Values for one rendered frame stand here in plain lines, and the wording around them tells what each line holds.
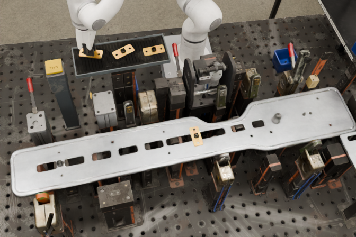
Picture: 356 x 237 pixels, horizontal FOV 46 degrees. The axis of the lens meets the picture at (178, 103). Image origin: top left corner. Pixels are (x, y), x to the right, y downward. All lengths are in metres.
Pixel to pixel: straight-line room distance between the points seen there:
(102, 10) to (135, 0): 2.17
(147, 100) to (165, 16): 1.79
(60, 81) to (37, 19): 1.77
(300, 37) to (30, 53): 1.47
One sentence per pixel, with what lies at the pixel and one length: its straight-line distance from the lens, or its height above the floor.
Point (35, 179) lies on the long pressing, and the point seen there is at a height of 1.00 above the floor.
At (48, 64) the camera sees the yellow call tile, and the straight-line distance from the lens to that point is 1.68.
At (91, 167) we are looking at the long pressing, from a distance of 1.62.
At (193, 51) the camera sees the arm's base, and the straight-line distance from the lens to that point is 1.98.
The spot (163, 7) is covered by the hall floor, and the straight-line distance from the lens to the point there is 3.44.
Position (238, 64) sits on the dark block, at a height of 1.12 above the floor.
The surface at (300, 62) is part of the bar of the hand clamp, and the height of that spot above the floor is 1.17.
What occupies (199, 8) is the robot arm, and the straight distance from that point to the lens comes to 1.77.
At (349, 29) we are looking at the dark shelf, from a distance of 2.14.
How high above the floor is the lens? 2.49
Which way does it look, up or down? 59 degrees down
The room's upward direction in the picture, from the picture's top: 7 degrees clockwise
